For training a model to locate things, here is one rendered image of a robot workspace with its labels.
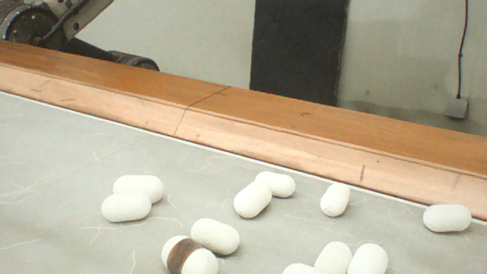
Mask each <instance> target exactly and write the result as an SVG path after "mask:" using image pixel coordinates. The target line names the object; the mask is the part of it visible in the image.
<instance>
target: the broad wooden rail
mask: <svg viewBox="0 0 487 274"><path fill-rule="evenodd" d="M0 91H2V92H5V93H8V94H13V95H17V96H20V97H23V98H26V99H28V100H34V101H37V102H40V103H44V104H49V105H52V106H55V107H61V108H64V109H67V110H72V111H75V112H79V113H84V114H87V115H90V116H95V117H99V118H101V119H105V120H108V121H110V122H114V123H119V124H122V125H125V126H131V127H134V128H137V129H142V130H145V131H149V132H154V133H157V134H161V135H165V136H170V137H172V138H175V139H181V140H183V141H184V142H189V143H193V144H196V145H201V146H204V147H207V148H212V149H216V150H219V151H224V152H227V153H231V154H233V155H240V156H243V157H245V158H251V159H253V160H258V161H263V162H266V164H271V165H274V166H277V167H283V168H286V169H289V170H294V171H297V172H301V173H305V174H309V175H313V176H315V177H321V178H325V179H328V180H333V181H336V182H339V183H345V184H348V186H353V187H356V188H359V189H363V190H368V191H371V192H375V193H379V194H383V195H386V196H392V197H395V198H397V199H403V200H406V201H410V202H415V203H418V204H421V205H424V206H427V207H430V206H432V205H439V204H461V205H463V206H464V207H465V208H467V209H468V210H469V213H470V215H471V218H473V219H477V220H480V221H485V222H487V137H483V136H479V135H471V134H467V133H463V132H456V131H451V130H447V129H440V128H436V127H432V126H424V125H420V124H416V123H408V122H404V121H400V120H397V119H394V118H389V117H385V116H378V115H374V114H369V113H362V112H358V111H354V110H347V109H342V108H338V107H331V106H327V105H322V104H315V103H311V102H307V101H303V100H295V99H291V98H288V97H284V96H280V95H275V94H268V93H264V92H260V91H252V90H248V89H244V88H237V87H232V86H228V85H224V84H218V83H214V82H209V81H202V80H198V79H194V78H186V77H182V76H178V75H175V74H171V73H166V72H159V71H155V70H150V69H146V68H139V67H135V66H130V65H123V64H119V63H115V62H108V61H104V60H99V59H92V58H88V57H84V56H76V55H72V54H68V53H65V52H61V51H56V50H52V49H45V48H41V47H37V46H30V45H26V44H22V43H14V42H10V41H5V40H0Z"/></svg>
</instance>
